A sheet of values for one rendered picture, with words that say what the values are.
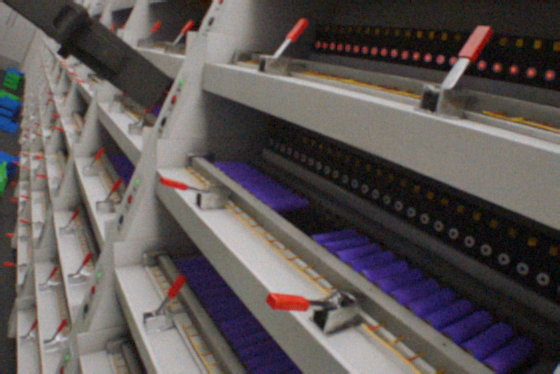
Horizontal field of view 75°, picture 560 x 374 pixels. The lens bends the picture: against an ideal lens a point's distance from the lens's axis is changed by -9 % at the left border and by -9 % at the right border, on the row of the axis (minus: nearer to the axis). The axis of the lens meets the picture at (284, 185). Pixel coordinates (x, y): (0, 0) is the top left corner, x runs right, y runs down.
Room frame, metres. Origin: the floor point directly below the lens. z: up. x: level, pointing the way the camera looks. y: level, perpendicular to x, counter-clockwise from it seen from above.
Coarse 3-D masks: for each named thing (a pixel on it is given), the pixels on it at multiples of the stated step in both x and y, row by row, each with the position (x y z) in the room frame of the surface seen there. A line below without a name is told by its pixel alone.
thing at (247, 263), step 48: (192, 144) 0.68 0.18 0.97; (240, 144) 0.74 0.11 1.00; (192, 192) 0.57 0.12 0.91; (336, 192) 0.57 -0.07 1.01; (240, 240) 0.45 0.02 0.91; (432, 240) 0.44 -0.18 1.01; (240, 288) 0.41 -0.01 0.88; (288, 288) 0.37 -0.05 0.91; (528, 288) 0.35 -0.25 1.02; (288, 336) 0.33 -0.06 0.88; (336, 336) 0.31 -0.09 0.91
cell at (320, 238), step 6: (318, 234) 0.45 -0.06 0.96; (324, 234) 0.45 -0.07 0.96; (330, 234) 0.45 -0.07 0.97; (336, 234) 0.46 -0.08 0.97; (342, 234) 0.46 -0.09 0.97; (348, 234) 0.47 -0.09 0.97; (354, 234) 0.47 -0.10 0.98; (318, 240) 0.44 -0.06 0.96; (324, 240) 0.44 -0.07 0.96; (330, 240) 0.45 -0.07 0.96; (336, 240) 0.45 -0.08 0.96
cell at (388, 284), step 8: (408, 272) 0.39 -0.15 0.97; (416, 272) 0.39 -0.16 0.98; (376, 280) 0.37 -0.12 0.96; (384, 280) 0.37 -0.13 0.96; (392, 280) 0.37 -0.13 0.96; (400, 280) 0.38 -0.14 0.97; (408, 280) 0.38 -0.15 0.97; (416, 280) 0.39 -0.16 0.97; (384, 288) 0.36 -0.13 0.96; (392, 288) 0.37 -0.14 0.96; (400, 288) 0.37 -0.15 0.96
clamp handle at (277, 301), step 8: (272, 296) 0.27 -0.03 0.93; (280, 296) 0.28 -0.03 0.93; (288, 296) 0.28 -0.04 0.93; (296, 296) 0.29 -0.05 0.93; (336, 296) 0.31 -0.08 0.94; (272, 304) 0.27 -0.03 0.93; (280, 304) 0.27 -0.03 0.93; (288, 304) 0.28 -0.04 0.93; (296, 304) 0.28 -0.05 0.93; (304, 304) 0.29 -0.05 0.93; (312, 304) 0.30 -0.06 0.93; (320, 304) 0.30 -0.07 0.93; (328, 304) 0.31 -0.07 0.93; (336, 304) 0.31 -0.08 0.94
